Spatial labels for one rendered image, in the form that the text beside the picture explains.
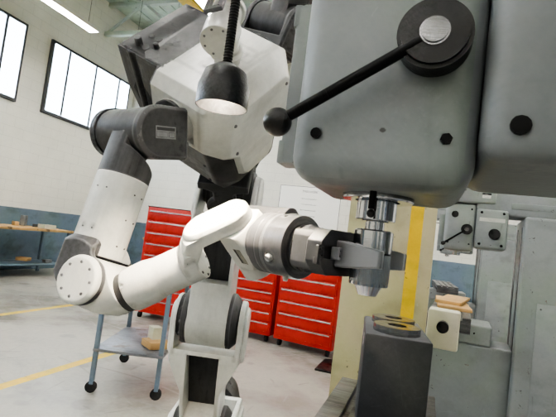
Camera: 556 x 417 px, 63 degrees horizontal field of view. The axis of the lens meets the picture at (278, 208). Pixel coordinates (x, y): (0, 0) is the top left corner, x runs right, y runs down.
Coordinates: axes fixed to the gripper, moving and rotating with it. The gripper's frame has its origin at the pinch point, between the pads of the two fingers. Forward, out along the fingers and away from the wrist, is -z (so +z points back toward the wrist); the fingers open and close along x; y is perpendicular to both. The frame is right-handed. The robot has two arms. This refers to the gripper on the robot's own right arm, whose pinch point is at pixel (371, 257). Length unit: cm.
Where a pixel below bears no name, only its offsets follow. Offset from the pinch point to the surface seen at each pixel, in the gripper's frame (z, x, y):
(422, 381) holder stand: 5.9, 31.4, 21.1
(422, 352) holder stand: 6.4, 31.1, 16.1
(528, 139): -17.3, -5.0, -12.5
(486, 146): -14.0, -5.6, -11.9
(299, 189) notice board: 630, 700, -106
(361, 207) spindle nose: 0.7, -2.3, -5.8
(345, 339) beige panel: 97, 144, 46
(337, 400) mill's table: 28, 38, 33
